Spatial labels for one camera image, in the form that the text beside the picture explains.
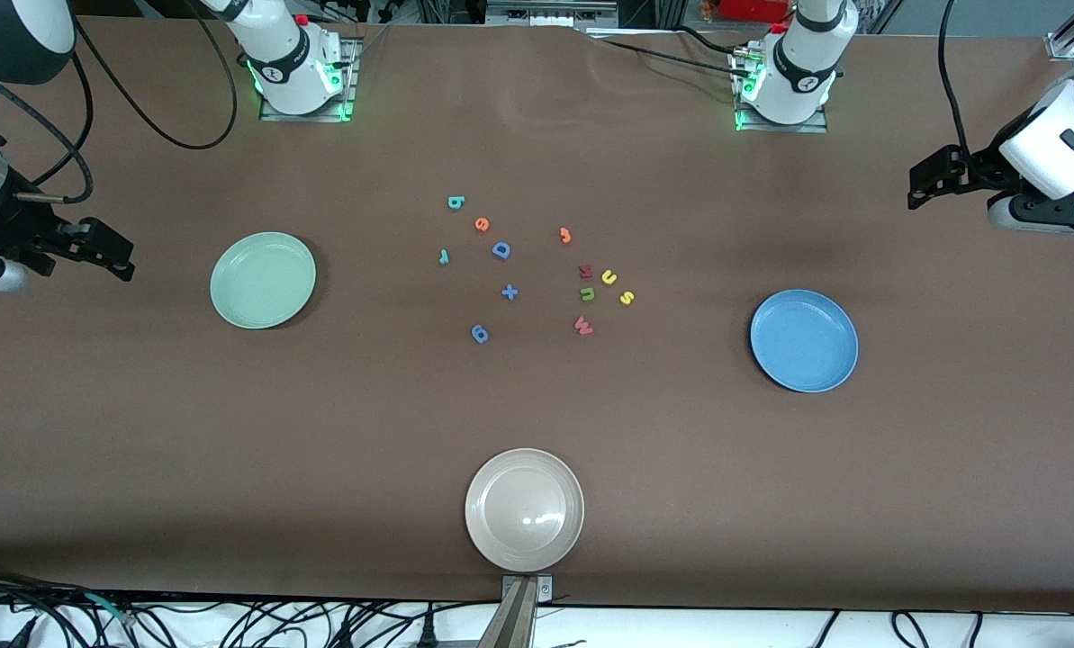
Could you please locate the pale green plate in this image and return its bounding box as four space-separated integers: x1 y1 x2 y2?
210 231 318 330

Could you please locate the blue plate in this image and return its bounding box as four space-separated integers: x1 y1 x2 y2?
750 288 860 394

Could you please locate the red box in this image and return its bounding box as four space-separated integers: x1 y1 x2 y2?
717 0 794 23

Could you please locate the brown table mat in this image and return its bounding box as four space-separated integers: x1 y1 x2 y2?
0 16 1074 615

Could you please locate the beige plate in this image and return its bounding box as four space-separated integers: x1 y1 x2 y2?
465 448 585 573

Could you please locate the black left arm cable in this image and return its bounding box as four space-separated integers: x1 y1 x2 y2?
936 0 980 152

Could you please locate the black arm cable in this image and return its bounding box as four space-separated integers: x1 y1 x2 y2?
0 0 238 203
936 0 980 152

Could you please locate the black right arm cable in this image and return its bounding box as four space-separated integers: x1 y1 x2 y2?
0 0 238 203

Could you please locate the aluminium frame corner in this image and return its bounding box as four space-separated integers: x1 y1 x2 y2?
1045 0 1074 62

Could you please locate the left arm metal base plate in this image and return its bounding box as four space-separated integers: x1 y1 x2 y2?
735 49 830 134

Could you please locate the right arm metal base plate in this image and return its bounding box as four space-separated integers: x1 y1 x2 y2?
259 38 359 123

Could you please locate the teal cable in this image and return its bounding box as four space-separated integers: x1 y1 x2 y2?
82 589 137 628

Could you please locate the aluminium frame bar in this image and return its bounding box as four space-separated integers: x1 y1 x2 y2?
485 0 620 30

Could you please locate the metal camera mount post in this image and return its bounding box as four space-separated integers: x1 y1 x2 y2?
476 573 555 648

